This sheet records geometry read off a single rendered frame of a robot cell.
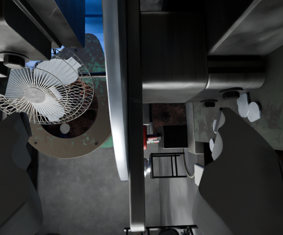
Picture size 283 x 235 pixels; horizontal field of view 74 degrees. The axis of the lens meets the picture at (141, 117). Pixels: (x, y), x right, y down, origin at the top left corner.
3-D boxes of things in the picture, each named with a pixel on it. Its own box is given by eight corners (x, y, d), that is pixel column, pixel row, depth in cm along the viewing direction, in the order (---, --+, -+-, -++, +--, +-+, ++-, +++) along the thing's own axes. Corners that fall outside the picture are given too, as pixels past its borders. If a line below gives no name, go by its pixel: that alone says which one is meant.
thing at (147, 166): (186, 177, 293) (136, 179, 290) (180, 177, 336) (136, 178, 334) (184, 151, 305) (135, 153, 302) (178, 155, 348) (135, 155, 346)
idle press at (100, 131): (235, 157, 148) (9, 163, 143) (195, 145, 246) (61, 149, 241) (225, -29, 157) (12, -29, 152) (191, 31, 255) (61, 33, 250)
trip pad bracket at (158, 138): (235, 147, 48) (159, 148, 48) (218, 144, 58) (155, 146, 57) (233, 123, 49) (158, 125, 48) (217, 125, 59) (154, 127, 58)
